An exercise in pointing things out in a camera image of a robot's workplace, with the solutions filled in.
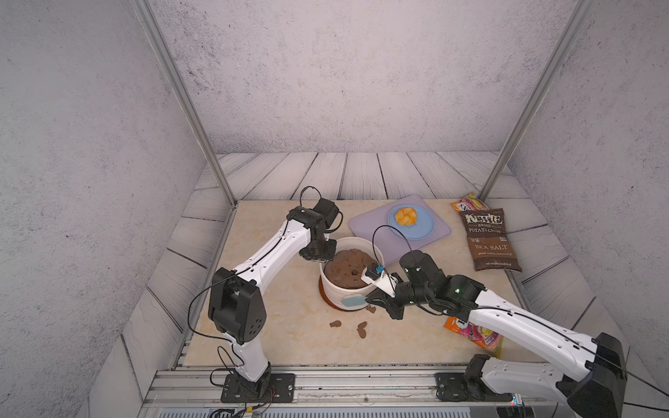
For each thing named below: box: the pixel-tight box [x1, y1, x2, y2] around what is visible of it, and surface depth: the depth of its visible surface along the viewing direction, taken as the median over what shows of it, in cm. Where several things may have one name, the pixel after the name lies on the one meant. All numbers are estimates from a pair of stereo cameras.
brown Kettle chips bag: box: [459, 208, 523, 273], surface depth 107 cm
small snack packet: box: [451, 191, 491, 213], surface depth 117 cm
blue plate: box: [386, 203, 435, 242], surface depth 113 cm
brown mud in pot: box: [324, 249, 378, 289], surface depth 89 cm
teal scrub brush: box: [341, 296, 369, 308], surface depth 74 cm
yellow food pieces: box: [394, 207, 418, 226], surface depth 113 cm
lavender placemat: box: [348, 195, 452, 265], surface depth 113 cm
